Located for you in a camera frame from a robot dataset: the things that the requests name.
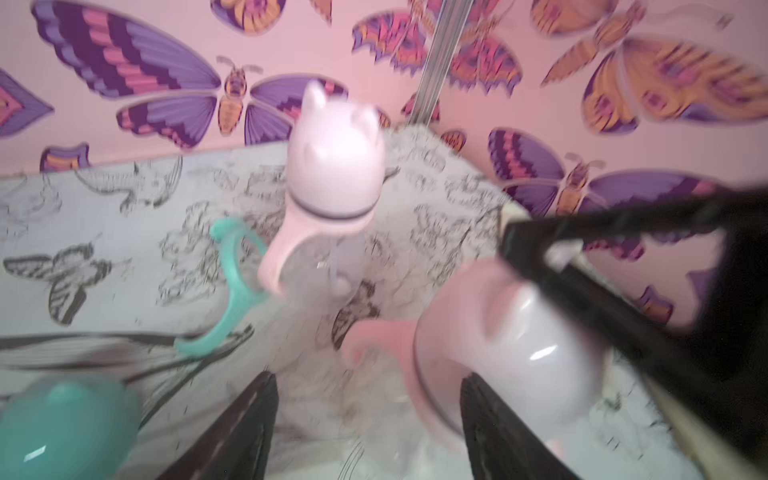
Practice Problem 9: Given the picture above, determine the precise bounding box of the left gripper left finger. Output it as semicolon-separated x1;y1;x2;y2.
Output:
159;371;279;480

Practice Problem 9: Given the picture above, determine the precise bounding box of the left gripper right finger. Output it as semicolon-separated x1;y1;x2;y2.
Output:
460;373;578;480

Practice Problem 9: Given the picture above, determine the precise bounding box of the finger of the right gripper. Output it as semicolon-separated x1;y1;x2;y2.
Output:
499;187;767;456

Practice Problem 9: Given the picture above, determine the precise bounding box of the pink bottle cap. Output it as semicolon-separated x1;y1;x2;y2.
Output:
414;257;605;441
286;80;385;219

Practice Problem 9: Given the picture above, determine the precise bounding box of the pink bottle handle ring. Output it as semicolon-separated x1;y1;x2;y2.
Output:
340;317;475;457

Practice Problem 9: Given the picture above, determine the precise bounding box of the teal bottle handle ring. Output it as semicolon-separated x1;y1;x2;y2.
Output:
173;217;271;360

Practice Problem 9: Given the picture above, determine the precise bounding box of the clear baby bottle body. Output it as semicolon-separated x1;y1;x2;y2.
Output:
280;232;372;305

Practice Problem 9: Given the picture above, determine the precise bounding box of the teal bottle cap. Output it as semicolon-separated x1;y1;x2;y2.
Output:
1;374;141;479

